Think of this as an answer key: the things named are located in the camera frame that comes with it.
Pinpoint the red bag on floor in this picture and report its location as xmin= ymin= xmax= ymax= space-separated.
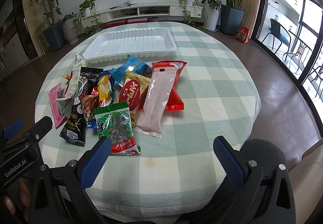
xmin=235 ymin=26 xmax=250 ymax=44

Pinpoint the orange snack packet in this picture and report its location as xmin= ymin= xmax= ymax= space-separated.
xmin=64 ymin=74 xmax=72 ymax=80

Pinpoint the dark grey office chair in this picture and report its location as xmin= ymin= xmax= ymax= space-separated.
xmin=214 ymin=138 xmax=289 ymax=224

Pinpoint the plant in white pot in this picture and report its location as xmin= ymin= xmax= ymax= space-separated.
xmin=201 ymin=0 xmax=222 ymax=32
xmin=62 ymin=12 xmax=79 ymax=45

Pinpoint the red storage box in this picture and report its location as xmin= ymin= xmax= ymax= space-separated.
xmin=105 ymin=17 xmax=148 ymax=29

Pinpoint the white plastic tray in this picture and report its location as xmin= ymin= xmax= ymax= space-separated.
xmin=83 ymin=28 xmax=177 ymax=64

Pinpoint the black snack packet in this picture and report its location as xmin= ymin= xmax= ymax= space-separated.
xmin=59 ymin=67 xmax=104 ymax=147

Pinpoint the blue yellow cake packet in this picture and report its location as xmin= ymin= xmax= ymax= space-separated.
xmin=86 ymin=69 xmax=115 ymax=129

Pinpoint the light blue snack bag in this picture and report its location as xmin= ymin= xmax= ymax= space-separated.
xmin=112 ymin=55 xmax=152 ymax=87

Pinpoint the black balcony chair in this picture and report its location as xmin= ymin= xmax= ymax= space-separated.
xmin=261 ymin=18 xmax=291 ymax=54

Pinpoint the gold red bread packet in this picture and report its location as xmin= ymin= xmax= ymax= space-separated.
xmin=117 ymin=70 xmax=151 ymax=127

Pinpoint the plant in white pot right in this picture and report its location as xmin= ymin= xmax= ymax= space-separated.
xmin=201 ymin=0 xmax=222 ymax=32

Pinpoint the green seed snack packet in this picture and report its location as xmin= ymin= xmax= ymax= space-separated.
xmin=94 ymin=101 xmax=141 ymax=156

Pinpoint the red snack bag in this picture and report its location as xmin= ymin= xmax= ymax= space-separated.
xmin=152 ymin=60 xmax=187 ymax=111

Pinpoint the trailing plant on console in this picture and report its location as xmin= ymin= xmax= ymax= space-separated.
xmin=177 ymin=0 xmax=202 ymax=27

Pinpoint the white tv console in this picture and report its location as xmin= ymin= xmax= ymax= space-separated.
xmin=98 ymin=2 xmax=203 ymax=23

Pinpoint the dark red small packet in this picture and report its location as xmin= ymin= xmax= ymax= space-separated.
xmin=81 ymin=87 xmax=99 ymax=124

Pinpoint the plant in white pot left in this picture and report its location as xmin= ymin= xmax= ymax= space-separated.
xmin=62 ymin=12 xmax=79 ymax=45

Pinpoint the tall plant blue pot left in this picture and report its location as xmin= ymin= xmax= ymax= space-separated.
xmin=28 ymin=0 xmax=65 ymax=51

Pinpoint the person's left hand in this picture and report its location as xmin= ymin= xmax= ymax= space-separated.
xmin=3 ymin=178 xmax=31 ymax=215

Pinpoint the pale pink long snack packet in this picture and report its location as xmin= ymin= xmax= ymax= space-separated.
xmin=135 ymin=66 xmax=177 ymax=138

